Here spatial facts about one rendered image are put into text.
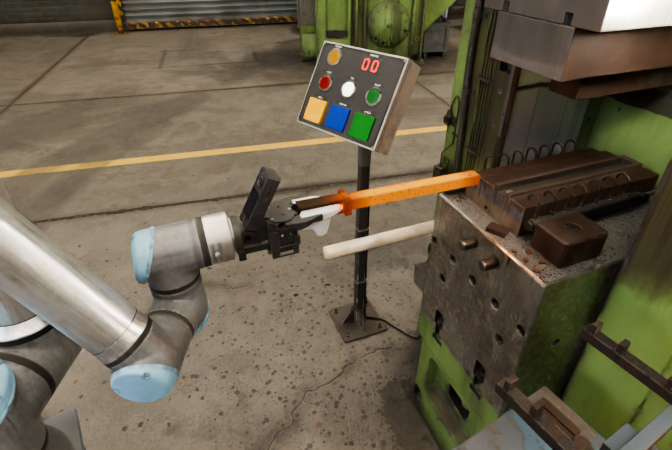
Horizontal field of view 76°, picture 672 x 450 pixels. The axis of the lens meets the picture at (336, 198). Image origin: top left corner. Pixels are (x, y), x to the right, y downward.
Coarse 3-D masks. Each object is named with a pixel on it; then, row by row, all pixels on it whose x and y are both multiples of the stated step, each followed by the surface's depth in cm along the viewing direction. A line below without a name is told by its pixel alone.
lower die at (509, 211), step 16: (528, 160) 116; (544, 160) 116; (560, 160) 114; (576, 160) 114; (592, 160) 114; (608, 160) 112; (496, 176) 107; (512, 176) 107; (528, 176) 105; (592, 176) 105; (624, 176) 106; (640, 176) 106; (656, 176) 107; (480, 192) 107; (496, 192) 102; (512, 192) 98; (528, 192) 99; (560, 192) 100; (576, 192) 100; (592, 192) 100; (608, 192) 103; (640, 192) 108; (496, 208) 103; (512, 208) 98; (528, 208) 94; (544, 208) 96; (560, 208) 99; (512, 224) 99
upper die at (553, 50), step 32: (512, 32) 88; (544, 32) 80; (576, 32) 75; (608, 32) 78; (640, 32) 80; (512, 64) 89; (544, 64) 82; (576, 64) 79; (608, 64) 82; (640, 64) 85
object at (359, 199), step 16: (448, 176) 92; (464, 176) 92; (480, 176) 93; (352, 192) 85; (368, 192) 86; (384, 192) 86; (400, 192) 86; (416, 192) 88; (432, 192) 90; (304, 208) 80; (352, 208) 84
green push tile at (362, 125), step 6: (360, 114) 129; (354, 120) 130; (360, 120) 129; (366, 120) 128; (372, 120) 126; (354, 126) 130; (360, 126) 129; (366, 126) 127; (372, 126) 126; (348, 132) 131; (354, 132) 130; (360, 132) 128; (366, 132) 127; (360, 138) 128; (366, 138) 127
